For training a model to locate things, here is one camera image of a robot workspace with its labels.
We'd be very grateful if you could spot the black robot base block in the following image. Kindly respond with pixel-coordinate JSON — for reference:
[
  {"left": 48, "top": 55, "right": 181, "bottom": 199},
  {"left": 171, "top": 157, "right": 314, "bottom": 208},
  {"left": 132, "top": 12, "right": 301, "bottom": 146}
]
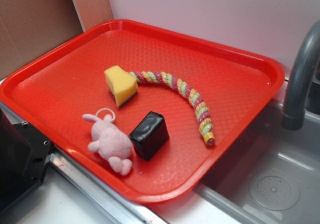
[{"left": 0, "top": 111, "right": 53, "bottom": 215}]

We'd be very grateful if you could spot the black glossy box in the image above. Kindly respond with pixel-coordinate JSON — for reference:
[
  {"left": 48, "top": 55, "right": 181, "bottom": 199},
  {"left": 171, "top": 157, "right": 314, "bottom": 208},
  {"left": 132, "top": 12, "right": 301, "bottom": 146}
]
[{"left": 129, "top": 111, "right": 169, "bottom": 161}]

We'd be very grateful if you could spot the red plastic tray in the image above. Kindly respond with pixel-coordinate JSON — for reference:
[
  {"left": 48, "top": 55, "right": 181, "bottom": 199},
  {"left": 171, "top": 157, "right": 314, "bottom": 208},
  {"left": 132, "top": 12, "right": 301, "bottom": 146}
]
[{"left": 0, "top": 20, "right": 285, "bottom": 204}]

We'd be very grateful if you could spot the yellow sponge wedge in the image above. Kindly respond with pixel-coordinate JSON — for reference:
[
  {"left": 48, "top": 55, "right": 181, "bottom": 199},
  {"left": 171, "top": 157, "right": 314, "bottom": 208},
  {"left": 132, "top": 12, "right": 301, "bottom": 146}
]
[{"left": 104, "top": 65, "right": 138, "bottom": 108}]

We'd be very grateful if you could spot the pink plush bunny toy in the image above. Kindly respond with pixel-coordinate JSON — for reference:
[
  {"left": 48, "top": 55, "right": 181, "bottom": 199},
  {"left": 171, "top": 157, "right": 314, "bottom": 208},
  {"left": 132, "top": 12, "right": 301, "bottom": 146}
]
[{"left": 82, "top": 108, "right": 133, "bottom": 176}]

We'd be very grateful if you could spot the grey toy faucet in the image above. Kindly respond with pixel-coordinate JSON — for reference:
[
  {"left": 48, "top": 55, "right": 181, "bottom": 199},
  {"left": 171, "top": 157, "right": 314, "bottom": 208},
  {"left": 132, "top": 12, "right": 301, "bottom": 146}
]
[{"left": 281, "top": 21, "right": 320, "bottom": 131}]

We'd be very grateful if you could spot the grey plastic sink basin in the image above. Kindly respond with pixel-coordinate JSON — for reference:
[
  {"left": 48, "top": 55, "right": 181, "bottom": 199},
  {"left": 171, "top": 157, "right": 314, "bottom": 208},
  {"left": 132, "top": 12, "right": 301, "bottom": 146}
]
[{"left": 195, "top": 100, "right": 320, "bottom": 224}]

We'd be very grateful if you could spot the brown cardboard panel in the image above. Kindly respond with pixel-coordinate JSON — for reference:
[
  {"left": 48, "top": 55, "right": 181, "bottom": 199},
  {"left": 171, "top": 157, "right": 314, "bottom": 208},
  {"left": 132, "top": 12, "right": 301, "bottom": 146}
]
[{"left": 0, "top": 0, "right": 83, "bottom": 79}]

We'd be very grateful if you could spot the multicolour twisted rope toy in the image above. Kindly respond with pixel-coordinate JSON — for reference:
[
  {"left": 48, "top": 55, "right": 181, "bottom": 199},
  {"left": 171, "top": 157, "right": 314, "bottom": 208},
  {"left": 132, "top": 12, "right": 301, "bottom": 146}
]
[{"left": 129, "top": 71, "right": 216, "bottom": 147}]

